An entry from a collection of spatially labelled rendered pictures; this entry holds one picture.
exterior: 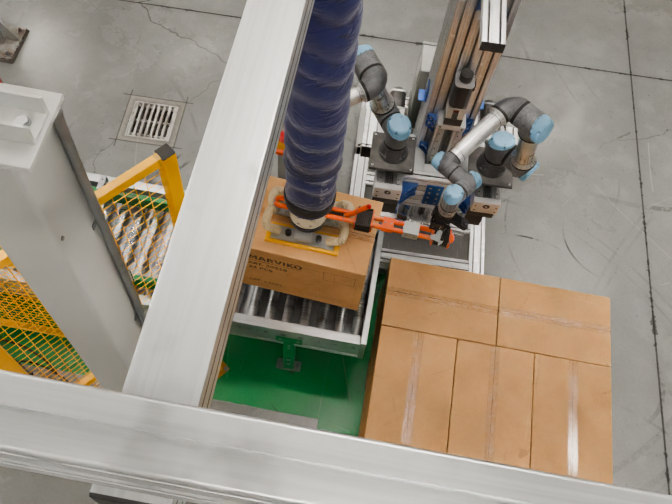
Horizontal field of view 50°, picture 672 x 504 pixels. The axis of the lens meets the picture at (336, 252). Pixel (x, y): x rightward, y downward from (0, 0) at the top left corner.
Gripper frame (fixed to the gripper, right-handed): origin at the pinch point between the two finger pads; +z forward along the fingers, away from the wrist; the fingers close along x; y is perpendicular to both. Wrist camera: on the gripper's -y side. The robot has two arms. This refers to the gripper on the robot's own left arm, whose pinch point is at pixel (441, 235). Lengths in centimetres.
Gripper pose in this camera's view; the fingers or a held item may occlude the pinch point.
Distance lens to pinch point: 321.1
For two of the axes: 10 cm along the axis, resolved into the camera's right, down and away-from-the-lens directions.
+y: -9.8, -2.2, 0.3
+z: -0.7, 4.6, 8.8
